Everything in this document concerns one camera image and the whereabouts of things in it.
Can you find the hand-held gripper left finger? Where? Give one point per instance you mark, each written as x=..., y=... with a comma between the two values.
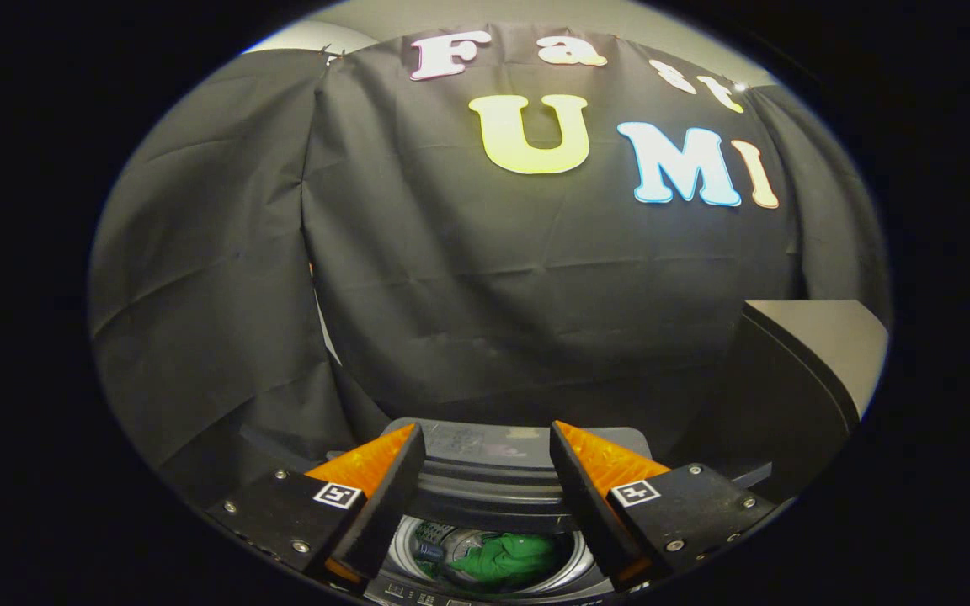
x=388, y=497

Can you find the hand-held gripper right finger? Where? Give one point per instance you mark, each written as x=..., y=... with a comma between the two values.
x=582, y=497

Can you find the grey washing machine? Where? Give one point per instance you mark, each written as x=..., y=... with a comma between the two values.
x=401, y=555

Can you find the green polo shirt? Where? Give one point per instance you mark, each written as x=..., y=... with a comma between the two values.
x=510, y=555

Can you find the dark washing machine lid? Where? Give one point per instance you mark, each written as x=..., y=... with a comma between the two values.
x=485, y=471

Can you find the black backdrop cloth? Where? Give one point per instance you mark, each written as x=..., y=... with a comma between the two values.
x=451, y=295

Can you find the beige cabinet with black top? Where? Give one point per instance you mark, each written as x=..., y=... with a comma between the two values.
x=788, y=396

